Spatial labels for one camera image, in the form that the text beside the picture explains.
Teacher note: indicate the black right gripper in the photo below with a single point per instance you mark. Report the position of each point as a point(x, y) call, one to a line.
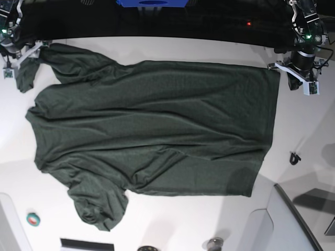
point(12, 46)

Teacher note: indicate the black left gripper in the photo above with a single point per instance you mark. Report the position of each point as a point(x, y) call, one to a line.
point(302, 70)

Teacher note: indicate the dark green t-shirt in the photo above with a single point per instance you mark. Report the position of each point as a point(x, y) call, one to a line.
point(158, 128)

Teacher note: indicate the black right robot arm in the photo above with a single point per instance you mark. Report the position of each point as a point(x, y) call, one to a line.
point(11, 17)

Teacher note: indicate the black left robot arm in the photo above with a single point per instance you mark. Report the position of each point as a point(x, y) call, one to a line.
point(309, 29)

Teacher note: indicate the small black clip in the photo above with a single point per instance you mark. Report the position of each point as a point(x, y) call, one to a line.
point(294, 158)

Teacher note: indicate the green red tape roll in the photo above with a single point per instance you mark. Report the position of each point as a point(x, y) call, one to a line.
point(33, 219)

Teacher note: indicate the white slotted vent plate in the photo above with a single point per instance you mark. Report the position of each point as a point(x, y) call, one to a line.
point(70, 244)

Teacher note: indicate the round metal knob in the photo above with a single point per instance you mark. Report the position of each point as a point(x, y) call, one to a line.
point(215, 244)

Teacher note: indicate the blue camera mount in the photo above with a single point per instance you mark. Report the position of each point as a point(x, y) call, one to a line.
point(152, 3)

